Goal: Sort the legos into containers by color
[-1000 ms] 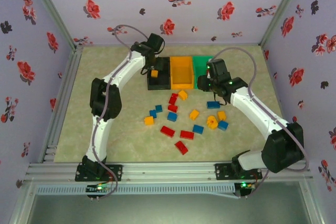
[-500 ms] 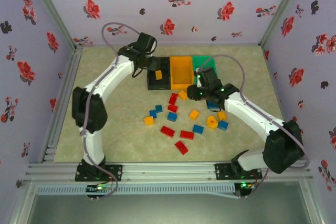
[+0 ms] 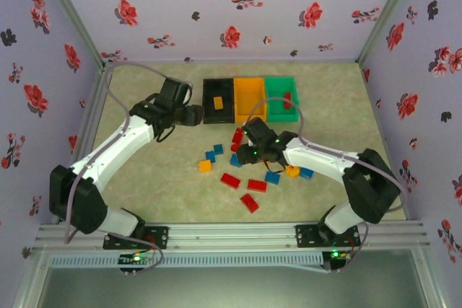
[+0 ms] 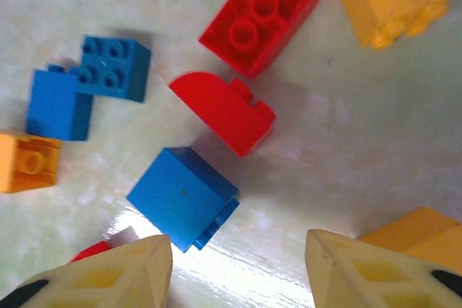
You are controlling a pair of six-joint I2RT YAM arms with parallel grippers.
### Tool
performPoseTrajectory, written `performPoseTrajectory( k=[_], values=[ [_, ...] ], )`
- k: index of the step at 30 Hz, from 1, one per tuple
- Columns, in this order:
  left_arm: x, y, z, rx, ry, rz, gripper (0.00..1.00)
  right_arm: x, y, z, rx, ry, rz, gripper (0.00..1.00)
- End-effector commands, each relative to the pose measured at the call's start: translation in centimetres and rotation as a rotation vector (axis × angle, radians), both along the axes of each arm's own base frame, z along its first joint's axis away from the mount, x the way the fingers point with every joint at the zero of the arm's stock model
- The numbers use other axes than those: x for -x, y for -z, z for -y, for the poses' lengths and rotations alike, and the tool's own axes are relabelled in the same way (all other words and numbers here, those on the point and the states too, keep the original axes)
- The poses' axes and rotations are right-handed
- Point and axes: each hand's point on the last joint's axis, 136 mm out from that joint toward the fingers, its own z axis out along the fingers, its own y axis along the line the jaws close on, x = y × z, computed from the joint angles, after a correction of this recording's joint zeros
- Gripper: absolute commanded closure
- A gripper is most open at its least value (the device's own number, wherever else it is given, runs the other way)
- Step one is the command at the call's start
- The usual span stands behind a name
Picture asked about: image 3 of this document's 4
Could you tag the black plastic bin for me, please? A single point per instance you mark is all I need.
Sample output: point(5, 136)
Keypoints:
point(207, 102)

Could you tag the aluminium corner post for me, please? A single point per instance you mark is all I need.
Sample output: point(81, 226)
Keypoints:
point(387, 12)
point(74, 16)

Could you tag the red lego brick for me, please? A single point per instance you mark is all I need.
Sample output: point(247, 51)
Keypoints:
point(257, 185)
point(234, 147)
point(237, 136)
point(288, 95)
point(249, 202)
point(230, 180)

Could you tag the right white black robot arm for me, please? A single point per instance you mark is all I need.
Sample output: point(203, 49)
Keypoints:
point(317, 160)

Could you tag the grey metal sheet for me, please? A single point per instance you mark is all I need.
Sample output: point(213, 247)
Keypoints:
point(231, 290)

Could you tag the aluminium side rail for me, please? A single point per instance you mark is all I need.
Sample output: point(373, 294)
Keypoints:
point(95, 113)

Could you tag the yellow lego brick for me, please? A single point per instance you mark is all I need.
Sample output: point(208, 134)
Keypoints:
point(217, 103)
point(205, 166)

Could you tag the green plastic bin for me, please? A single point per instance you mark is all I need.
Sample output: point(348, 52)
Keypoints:
point(276, 109)

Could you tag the yellow lego with red spot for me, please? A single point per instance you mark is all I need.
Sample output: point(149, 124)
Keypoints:
point(292, 172)

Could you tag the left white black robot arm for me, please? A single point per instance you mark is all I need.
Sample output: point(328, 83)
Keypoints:
point(119, 142)

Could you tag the orange plastic bin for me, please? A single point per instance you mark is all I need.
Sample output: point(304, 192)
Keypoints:
point(249, 91)

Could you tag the aluminium frame bar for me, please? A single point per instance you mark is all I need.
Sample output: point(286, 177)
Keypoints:
point(30, 279)
point(430, 279)

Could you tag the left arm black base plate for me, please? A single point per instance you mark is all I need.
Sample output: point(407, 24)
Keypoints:
point(160, 237)

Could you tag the blue lego brick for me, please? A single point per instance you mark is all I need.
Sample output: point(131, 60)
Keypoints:
point(235, 161)
point(272, 177)
point(218, 148)
point(307, 174)
point(210, 156)

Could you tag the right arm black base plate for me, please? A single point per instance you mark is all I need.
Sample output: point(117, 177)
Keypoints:
point(305, 236)

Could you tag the long aluminium mounting rail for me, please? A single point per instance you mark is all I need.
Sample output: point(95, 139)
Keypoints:
point(231, 236)

